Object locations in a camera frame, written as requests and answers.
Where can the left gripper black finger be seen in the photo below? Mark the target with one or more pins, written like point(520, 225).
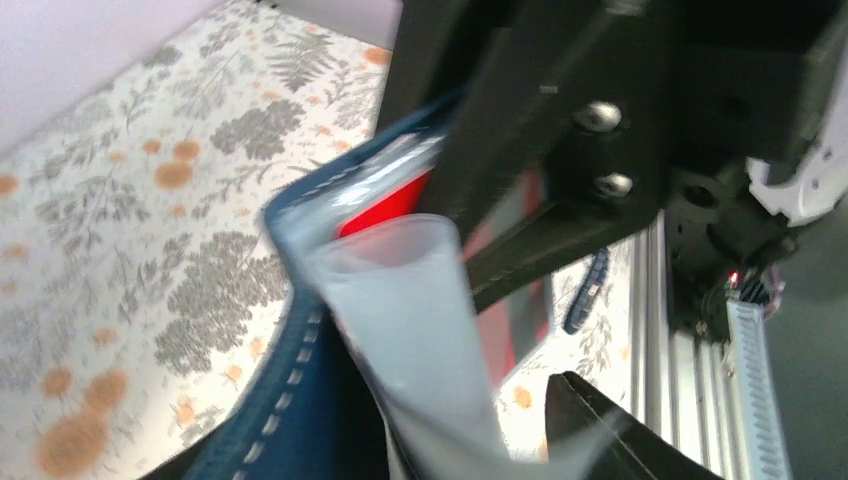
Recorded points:
point(590, 437)

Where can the aluminium mounting rail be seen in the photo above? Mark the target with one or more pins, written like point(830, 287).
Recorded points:
point(678, 385)

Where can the red credit card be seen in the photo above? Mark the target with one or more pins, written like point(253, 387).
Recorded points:
point(499, 213)

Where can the blue card holder wallet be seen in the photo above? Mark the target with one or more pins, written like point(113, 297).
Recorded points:
point(312, 414)

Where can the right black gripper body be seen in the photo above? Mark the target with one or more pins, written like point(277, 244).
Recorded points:
point(756, 81)

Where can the grey slotted cable duct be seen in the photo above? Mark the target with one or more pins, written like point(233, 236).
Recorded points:
point(757, 424)

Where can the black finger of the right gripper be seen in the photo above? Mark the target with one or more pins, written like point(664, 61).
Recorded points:
point(580, 90)

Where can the floral patterned table mat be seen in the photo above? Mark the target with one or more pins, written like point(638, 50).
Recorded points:
point(139, 296)

